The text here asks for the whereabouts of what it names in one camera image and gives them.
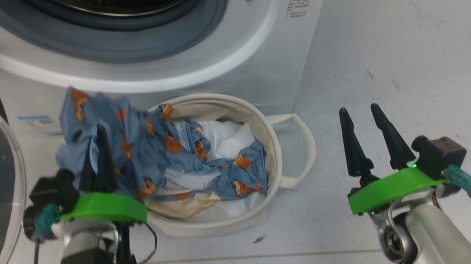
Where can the teal camera connector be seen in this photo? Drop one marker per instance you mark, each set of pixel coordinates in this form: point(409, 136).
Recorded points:
point(461, 180)
point(47, 217)

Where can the steel washing machine drum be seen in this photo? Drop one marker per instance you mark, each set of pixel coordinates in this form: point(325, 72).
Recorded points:
point(117, 4)

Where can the teal right camera connector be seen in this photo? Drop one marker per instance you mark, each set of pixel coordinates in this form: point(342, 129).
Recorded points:
point(461, 180)

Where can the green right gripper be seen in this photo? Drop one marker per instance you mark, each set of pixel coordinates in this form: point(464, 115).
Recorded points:
point(390, 188)

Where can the white cushion basket liner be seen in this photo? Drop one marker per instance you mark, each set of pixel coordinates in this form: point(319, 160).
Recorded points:
point(231, 136)

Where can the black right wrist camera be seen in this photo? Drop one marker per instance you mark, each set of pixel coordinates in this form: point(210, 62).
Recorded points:
point(441, 154)

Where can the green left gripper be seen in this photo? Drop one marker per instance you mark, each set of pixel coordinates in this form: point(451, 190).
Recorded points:
point(107, 206)

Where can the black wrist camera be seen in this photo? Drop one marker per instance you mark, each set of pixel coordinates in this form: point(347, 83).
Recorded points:
point(441, 154)
point(53, 190)

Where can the teal left camera connector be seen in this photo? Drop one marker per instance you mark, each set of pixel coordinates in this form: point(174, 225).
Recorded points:
point(47, 217)

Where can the blue energy label sticker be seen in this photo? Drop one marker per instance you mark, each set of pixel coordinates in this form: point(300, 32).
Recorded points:
point(40, 124)

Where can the white front-load washing machine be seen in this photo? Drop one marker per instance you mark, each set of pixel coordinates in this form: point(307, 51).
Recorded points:
point(253, 47)

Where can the cream fabric laundry basket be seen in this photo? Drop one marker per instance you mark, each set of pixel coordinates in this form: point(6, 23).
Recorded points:
point(269, 207)

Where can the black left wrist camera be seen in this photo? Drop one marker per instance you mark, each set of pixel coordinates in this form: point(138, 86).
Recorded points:
point(53, 190)

